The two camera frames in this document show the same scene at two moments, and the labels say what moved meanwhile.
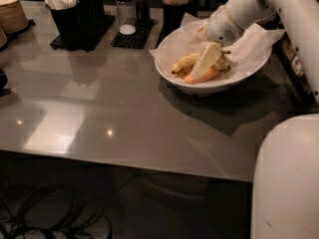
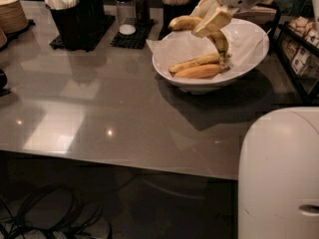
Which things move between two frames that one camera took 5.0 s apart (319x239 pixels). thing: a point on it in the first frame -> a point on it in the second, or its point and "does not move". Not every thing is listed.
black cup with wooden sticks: (177, 0) does not move
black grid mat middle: (137, 40) does not move
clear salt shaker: (126, 8) does not move
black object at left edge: (3, 83) does not move
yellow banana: (184, 63) -> (188, 22)
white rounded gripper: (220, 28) -> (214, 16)
